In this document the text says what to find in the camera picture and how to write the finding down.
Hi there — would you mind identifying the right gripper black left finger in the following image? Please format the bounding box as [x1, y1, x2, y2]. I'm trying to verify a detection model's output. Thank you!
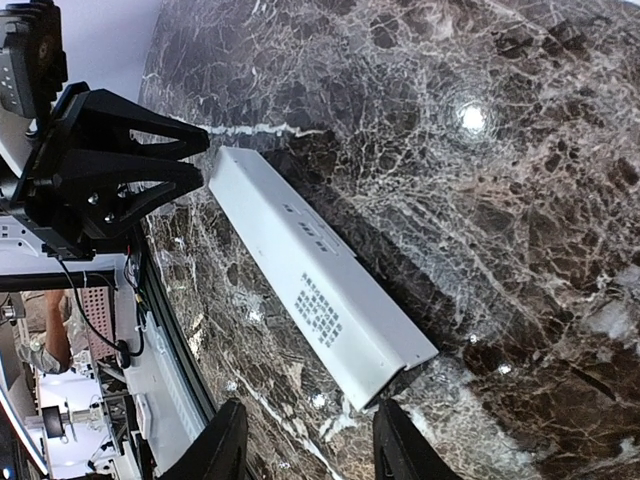
[160, 398, 248, 480]

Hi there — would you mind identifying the red black small device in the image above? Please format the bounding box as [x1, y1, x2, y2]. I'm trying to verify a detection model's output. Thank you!
[116, 340, 131, 370]

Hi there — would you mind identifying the grey slotted cable duct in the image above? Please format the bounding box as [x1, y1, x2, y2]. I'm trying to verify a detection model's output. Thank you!
[152, 327, 204, 442]

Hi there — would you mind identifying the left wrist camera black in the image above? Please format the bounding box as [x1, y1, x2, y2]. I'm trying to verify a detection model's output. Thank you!
[1, 1, 68, 176]

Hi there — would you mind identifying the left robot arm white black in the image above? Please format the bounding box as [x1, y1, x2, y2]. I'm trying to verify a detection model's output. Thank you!
[1, 82, 210, 261]

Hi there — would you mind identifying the white remote control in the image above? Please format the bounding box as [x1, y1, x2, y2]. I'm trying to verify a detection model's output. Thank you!
[209, 147, 438, 411]

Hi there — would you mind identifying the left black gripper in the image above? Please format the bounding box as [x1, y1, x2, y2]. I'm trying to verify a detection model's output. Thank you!
[1, 82, 210, 260]

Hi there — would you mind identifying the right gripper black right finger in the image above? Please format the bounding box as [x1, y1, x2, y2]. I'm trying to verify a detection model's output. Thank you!
[373, 399, 460, 480]

